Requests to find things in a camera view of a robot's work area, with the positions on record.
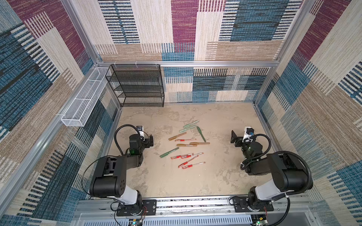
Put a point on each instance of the brown marker middle right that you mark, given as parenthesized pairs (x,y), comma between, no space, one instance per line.
(199,143)

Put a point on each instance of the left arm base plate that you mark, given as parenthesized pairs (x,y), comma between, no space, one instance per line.
(147,207)

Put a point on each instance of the red gel pen bottom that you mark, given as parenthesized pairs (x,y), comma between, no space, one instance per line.
(192,165)

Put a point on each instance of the brown marker middle left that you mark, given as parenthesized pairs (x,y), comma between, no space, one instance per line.
(186,145)

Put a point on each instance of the red gel pen right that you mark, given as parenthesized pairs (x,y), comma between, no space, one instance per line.
(190,155)

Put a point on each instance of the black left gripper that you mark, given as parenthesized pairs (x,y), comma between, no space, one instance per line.
(148,140)

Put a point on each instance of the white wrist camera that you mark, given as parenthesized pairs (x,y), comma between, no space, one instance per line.
(141,132)
(248,135)

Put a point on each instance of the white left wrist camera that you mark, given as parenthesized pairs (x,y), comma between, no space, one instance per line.
(141,132)

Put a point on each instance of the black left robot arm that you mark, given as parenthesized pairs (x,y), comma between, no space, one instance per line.
(109,178)

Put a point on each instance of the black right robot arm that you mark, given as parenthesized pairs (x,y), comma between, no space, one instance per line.
(290,173)

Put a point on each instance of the red gel pen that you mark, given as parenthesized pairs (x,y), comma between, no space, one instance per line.
(182,140)
(190,155)
(177,157)
(192,165)

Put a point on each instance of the light green marker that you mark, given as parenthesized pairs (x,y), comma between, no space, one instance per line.
(191,124)
(188,128)

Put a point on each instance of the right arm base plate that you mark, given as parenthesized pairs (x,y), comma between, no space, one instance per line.
(242,204)

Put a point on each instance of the red gel pen upper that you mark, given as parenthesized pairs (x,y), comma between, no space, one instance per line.
(182,140)

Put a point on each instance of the dark green pen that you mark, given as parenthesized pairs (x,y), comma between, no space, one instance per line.
(201,134)
(169,152)

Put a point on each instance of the red gel pen left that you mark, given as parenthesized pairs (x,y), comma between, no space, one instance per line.
(177,157)

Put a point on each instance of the white wire mesh basket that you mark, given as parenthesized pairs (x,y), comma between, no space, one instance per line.
(83,104)

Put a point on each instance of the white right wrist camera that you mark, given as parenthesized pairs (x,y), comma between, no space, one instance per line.
(248,135)

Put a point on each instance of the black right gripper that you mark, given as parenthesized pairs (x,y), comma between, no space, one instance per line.
(235,138)

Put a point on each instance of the brown marker upper left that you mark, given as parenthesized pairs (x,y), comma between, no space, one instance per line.
(176,136)

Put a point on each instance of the brown marker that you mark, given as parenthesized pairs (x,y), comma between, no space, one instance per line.
(199,143)
(176,136)
(186,145)

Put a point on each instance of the black wire mesh shelf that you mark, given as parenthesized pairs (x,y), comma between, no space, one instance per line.
(137,85)

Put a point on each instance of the red gel pen diagonal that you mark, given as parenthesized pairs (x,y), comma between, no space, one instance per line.
(185,163)

